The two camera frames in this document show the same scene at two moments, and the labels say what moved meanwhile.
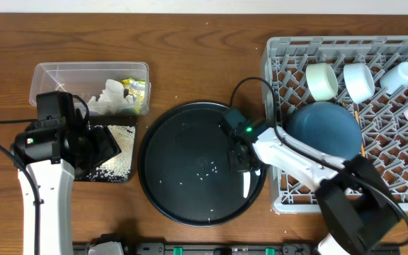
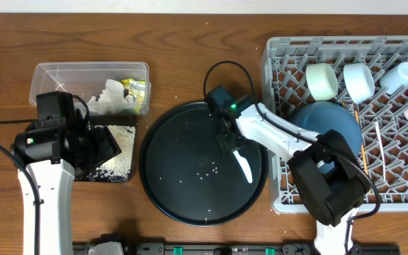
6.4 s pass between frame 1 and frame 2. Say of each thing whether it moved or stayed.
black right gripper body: moved
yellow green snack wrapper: stayed
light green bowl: stayed
